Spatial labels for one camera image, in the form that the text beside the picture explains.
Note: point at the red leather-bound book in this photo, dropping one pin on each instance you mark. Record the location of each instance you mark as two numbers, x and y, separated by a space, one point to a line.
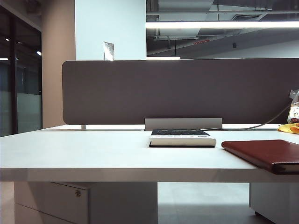
257 151

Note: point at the black book with white pages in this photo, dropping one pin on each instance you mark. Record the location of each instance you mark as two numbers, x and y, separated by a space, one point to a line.
182 141

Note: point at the grey fabric desk partition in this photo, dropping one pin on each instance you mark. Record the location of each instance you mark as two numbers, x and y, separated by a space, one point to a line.
163 93

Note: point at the short ceiling light strip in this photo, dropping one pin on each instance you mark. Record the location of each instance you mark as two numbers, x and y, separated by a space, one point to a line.
163 57

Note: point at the red ceiling sign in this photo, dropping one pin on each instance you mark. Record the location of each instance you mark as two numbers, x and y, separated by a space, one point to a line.
201 42

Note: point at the small dark ceiling sensor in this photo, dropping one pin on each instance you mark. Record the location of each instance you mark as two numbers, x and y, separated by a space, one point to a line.
234 45

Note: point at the round cabinet key lock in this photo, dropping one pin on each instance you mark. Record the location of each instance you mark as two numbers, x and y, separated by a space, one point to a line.
77 193

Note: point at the white drawer cabinet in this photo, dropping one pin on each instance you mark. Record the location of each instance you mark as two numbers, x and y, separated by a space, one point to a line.
46 203

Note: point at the yellow cloth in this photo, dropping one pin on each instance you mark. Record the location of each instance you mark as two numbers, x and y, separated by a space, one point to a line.
289 128

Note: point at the printed clear snack bag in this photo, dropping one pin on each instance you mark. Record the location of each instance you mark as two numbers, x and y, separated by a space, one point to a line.
294 109

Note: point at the white cabinet on casters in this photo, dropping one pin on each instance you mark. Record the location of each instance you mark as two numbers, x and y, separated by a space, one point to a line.
275 200

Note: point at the metal partition bracket foot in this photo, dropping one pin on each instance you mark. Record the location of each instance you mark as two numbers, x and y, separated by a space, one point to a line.
83 127

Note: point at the metal wall plate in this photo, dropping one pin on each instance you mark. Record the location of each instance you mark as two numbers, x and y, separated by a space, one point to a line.
108 51

